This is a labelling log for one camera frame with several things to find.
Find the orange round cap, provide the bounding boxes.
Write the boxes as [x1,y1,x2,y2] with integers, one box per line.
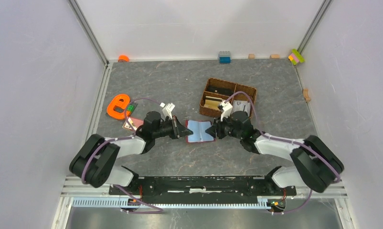
[117,55,129,62]

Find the green toy brick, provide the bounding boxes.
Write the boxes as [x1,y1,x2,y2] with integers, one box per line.
[126,103,138,116]

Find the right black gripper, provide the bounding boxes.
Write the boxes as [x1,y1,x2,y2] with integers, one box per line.
[205,113,243,140]

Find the slotted cable duct rail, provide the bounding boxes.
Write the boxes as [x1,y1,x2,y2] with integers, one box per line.
[72,197,271,210]

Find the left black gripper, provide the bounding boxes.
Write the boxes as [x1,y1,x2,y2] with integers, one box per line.
[153,115,193,139]

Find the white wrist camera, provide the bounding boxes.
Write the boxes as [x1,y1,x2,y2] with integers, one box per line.
[218,100,233,122]
[160,103,175,120]

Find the green pink toy bricks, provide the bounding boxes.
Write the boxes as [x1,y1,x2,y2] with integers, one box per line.
[288,49,305,66]

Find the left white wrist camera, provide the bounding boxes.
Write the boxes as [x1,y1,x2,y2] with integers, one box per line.
[160,103,175,120]

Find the curved wooden piece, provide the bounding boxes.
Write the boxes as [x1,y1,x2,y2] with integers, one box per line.
[302,88,311,103]

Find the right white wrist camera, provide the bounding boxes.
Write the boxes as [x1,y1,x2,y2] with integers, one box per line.
[218,100,233,122]

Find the beige cards in basket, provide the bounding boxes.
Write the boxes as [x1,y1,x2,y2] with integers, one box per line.
[203,96,223,110]

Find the woven brown basket organizer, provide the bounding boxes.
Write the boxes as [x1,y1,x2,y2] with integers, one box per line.
[199,78,257,118]

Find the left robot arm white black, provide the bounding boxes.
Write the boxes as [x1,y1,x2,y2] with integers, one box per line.
[69,111,193,195]

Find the black card in basket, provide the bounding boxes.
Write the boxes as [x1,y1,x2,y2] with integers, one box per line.
[206,86,234,96]

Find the orange plastic letter shape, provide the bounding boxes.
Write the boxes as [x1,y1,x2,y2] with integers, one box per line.
[106,94,130,120]

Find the pink picture card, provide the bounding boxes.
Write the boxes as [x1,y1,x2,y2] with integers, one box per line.
[122,117,143,131]

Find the red card holder wallet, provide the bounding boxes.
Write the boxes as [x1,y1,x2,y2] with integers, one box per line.
[186,120,215,143]

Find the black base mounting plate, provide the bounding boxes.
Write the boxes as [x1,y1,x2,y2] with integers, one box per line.
[125,176,297,204]

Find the grey cards in basket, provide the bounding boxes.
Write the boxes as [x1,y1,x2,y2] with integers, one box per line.
[232,100,251,116]

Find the blue grey toy bricks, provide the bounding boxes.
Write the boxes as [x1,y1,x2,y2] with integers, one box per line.
[218,51,231,64]

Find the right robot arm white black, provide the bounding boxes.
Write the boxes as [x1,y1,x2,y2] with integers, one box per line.
[206,111,344,195]

